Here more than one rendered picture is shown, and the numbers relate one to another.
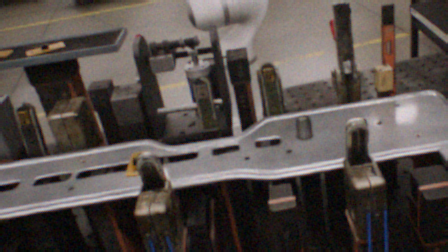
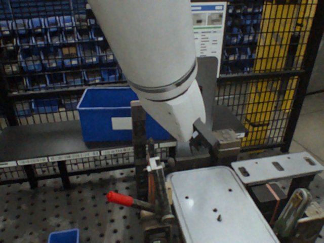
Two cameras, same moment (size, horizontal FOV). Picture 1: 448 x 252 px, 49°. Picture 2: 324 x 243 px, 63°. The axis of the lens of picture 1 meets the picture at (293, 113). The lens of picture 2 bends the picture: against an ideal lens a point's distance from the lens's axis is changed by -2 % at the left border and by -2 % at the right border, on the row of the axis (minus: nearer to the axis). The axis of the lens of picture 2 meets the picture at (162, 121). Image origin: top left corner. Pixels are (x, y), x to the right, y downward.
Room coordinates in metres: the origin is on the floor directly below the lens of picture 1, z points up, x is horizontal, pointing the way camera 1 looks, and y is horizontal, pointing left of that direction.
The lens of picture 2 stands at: (1.06, 0.28, 1.56)
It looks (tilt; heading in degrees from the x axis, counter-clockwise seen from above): 31 degrees down; 262
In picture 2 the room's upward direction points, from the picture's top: straight up
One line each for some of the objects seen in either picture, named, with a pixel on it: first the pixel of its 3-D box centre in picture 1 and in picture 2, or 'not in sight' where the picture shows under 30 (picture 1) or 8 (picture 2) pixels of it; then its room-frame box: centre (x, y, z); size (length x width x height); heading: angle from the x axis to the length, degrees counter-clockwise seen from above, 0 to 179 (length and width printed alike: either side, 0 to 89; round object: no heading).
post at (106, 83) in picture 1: (123, 155); not in sight; (1.03, 0.43, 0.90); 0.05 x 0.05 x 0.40; 4
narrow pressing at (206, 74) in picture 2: not in sight; (195, 111); (0.86, -0.41, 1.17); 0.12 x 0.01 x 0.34; 4
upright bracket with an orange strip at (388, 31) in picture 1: (389, 105); (152, 212); (1.02, -0.23, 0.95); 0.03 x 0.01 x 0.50; 94
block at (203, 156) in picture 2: not in sight; (190, 188); (0.86, -0.41, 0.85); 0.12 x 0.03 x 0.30; 4
